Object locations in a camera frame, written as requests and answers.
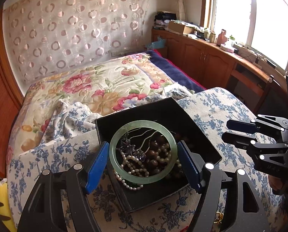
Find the brown wooden bead bracelet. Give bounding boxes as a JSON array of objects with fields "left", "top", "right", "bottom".
[{"left": 143, "top": 135, "right": 176, "bottom": 175}]

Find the pearl necklace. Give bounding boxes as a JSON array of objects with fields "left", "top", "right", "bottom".
[{"left": 114, "top": 143, "right": 182, "bottom": 191}]

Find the black jewelry box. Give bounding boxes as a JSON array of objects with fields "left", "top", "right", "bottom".
[{"left": 96, "top": 97, "right": 221, "bottom": 213}]

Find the silver flower hair fork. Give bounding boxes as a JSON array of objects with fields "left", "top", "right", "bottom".
[{"left": 116, "top": 127, "right": 168, "bottom": 162}]

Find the green jade bangle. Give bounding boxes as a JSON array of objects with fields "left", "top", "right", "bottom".
[{"left": 109, "top": 120, "right": 181, "bottom": 190}]

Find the person's right hand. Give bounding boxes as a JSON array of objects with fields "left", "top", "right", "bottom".
[{"left": 268, "top": 175, "right": 288, "bottom": 195}]

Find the yellow plush toy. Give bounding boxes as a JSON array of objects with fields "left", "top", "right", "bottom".
[{"left": 0, "top": 178, "right": 17, "bottom": 232}]

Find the wooden side cabinet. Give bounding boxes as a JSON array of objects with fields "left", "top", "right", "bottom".
[{"left": 151, "top": 29, "right": 288, "bottom": 117}]

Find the white power strip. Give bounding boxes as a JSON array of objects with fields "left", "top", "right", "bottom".
[{"left": 234, "top": 44, "right": 286, "bottom": 76}]

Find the navy blue blanket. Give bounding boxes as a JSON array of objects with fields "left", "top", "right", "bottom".
[{"left": 145, "top": 50, "right": 206, "bottom": 93}]

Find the blue floral white blanket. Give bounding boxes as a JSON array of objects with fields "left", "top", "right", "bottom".
[{"left": 7, "top": 84, "right": 287, "bottom": 231}]

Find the pink figurine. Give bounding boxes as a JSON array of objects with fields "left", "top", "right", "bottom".
[{"left": 216, "top": 29, "right": 228, "bottom": 46}]

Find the cardboard box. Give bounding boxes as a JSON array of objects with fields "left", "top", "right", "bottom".
[{"left": 168, "top": 20, "right": 195, "bottom": 35}]

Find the light blue paper bag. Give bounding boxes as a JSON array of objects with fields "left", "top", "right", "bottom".
[{"left": 145, "top": 36, "right": 167, "bottom": 50}]

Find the pile of dark clothes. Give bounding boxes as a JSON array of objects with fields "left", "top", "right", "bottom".
[{"left": 153, "top": 11, "right": 176, "bottom": 29}]

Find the pink floral quilt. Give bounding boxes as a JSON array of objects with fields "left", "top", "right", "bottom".
[{"left": 6, "top": 51, "right": 176, "bottom": 161}]

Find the circle patterned sheer curtain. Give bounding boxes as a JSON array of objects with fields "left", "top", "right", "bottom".
[{"left": 3, "top": 0, "right": 149, "bottom": 84}]

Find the window with wooden frame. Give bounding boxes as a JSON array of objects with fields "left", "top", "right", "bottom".
[{"left": 200, "top": 0, "right": 288, "bottom": 75}]

